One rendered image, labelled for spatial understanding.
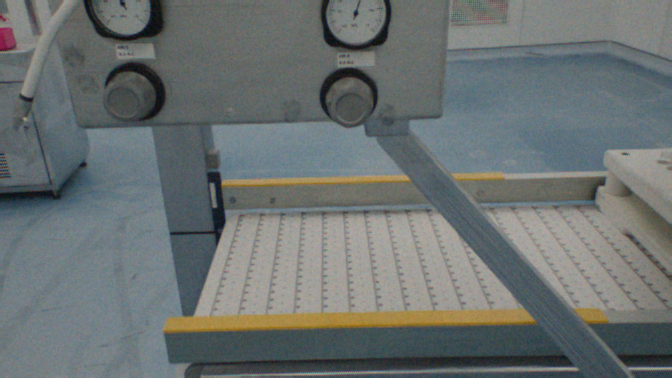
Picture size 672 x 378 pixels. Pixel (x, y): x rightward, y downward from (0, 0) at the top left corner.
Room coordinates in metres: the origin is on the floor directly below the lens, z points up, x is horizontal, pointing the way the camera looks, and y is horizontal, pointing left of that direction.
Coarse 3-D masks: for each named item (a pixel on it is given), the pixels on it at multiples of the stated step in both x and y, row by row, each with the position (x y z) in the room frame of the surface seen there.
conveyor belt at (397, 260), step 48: (240, 240) 0.56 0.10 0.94; (288, 240) 0.56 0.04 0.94; (336, 240) 0.55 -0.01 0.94; (384, 240) 0.55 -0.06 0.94; (432, 240) 0.55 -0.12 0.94; (528, 240) 0.54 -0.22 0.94; (576, 240) 0.54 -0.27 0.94; (624, 240) 0.54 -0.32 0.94; (240, 288) 0.47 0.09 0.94; (288, 288) 0.47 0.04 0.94; (336, 288) 0.46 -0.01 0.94; (384, 288) 0.46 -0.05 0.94; (432, 288) 0.46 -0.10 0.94; (480, 288) 0.46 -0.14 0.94; (576, 288) 0.45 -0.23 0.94; (624, 288) 0.45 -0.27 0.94
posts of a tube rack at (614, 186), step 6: (612, 174) 0.60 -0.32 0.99; (606, 180) 0.61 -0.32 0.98; (612, 180) 0.60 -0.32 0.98; (618, 180) 0.59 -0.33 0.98; (606, 186) 0.60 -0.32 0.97; (612, 186) 0.59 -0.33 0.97; (618, 186) 0.59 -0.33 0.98; (624, 186) 0.59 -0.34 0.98; (612, 192) 0.59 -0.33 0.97; (618, 192) 0.59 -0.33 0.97; (624, 192) 0.59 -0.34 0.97; (630, 192) 0.59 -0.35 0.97
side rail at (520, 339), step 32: (640, 320) 0.36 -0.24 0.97; (192, 352) 0.36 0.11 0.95; (224, 352) 0.36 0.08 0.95; (256, 352) 0.36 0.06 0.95; (288, 352) 0.36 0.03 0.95; (320, 352) 0.36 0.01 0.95; (352, 352) 0.36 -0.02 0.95; (384, 352) 0.36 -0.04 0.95; (416, 352) 0.36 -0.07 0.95; (448, 352) 0.36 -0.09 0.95; (480, 352) 0.36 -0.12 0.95; (512, 352) 0.36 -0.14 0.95; (544, 352) 0.36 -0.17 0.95; (640, 352) 0.35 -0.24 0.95
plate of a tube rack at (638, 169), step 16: (608, 160) 0.60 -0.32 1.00; (624, 160) 0.58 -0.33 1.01; (640, 160) 0.58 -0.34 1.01; (656, 160) 0.58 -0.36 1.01; (624, 176) 0.57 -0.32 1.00; (640, 176) 0.54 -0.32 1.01; (656, 176) 0.54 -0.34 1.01; (640, 192) 0.53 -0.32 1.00; (656, 192) 0.51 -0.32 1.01; (656, 208) 0.50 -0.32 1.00
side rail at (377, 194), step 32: (224, 192) 0.63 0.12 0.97; (256, 192) 0.63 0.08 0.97; (288, 192) 0.63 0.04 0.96; (320, 192) 0.63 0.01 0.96; (352, 192) 0.63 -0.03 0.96; (384, 192) 0.63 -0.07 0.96; (416, 192) 0.63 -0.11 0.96; (480, 192) 0.63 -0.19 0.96; (512, 192) 0.63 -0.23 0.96; (544, 192) 0.63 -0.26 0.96; (576, 192) 0.62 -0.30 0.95
